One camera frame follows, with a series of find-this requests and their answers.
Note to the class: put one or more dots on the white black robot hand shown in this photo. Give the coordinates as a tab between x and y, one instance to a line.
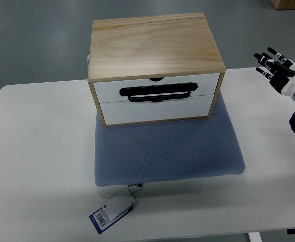
278	70

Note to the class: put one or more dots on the black drawer handle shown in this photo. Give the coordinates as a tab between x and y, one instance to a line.
158	93

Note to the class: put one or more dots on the white drawer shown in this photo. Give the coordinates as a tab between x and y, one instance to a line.
110	91
130	112

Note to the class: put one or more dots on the wooden drawer cabinet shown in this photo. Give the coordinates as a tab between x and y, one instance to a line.
152	48

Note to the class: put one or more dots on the cardboard box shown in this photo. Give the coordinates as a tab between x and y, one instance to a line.
283	4

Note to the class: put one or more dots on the white table leg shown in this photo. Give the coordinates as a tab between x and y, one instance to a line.
254	237

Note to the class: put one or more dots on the blue grey cushion mat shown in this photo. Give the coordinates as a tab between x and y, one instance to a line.
173	150

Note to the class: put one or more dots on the white blue product tag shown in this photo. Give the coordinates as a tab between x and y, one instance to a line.
113	210

